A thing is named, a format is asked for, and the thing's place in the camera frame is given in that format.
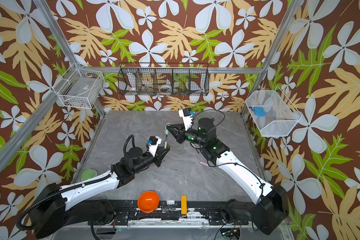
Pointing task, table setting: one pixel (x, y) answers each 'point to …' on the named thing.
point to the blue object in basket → (259, 111)
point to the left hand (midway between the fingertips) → (167, 146)
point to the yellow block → (184, 204)
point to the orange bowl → (148, 201)
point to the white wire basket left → (80, 88)
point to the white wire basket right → (280, 118)
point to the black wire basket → (163, 79)
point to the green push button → (88, 173)
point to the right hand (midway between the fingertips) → (167, 128)
